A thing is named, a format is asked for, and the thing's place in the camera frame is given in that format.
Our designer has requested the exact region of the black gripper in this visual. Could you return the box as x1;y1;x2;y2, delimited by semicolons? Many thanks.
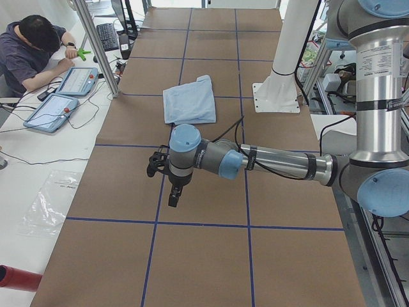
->
168;166;193;208

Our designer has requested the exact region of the light blue button shirt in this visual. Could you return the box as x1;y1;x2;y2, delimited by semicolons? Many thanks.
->
163;75;217;125

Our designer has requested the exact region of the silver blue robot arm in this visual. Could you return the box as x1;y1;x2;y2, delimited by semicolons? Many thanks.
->
165;1;408;217

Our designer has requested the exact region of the brown paper table cover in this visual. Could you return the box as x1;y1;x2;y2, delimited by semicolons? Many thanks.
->
32;8;366;306

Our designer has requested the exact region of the clear plastic bag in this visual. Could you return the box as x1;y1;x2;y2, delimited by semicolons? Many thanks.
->
17;170;83;237

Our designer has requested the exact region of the lower blue teach pendant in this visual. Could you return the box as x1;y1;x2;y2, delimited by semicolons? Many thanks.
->
23;93;79;133

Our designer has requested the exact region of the blue teach pendant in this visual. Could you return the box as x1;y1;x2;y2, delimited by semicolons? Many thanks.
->
23;93;79;133
56;67;98;97

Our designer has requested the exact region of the upper blue teach pendant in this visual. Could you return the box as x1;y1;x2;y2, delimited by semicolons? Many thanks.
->
56;67;98;97

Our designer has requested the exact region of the green plastic toy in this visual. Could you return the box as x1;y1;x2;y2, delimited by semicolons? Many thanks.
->
77;48;92;61

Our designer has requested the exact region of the white chair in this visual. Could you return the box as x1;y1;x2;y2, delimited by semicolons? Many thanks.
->
311;114;357;155

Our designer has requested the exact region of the black keyboard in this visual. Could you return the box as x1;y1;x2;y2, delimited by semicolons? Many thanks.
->
96;23;119;51

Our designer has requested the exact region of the red cylinder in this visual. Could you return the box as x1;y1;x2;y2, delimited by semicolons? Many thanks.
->
1;265;43;292

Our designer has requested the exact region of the seated person in navy shirt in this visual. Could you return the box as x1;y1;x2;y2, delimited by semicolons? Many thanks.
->
1;15;78;98

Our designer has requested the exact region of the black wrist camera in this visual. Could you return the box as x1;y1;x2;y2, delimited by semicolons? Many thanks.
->
146;145;169;178

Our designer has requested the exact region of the aluminium frame post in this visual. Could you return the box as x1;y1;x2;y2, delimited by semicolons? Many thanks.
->
73;0;120;98

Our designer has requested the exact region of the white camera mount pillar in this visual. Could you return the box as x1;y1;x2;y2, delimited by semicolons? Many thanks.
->
252;0;320;113

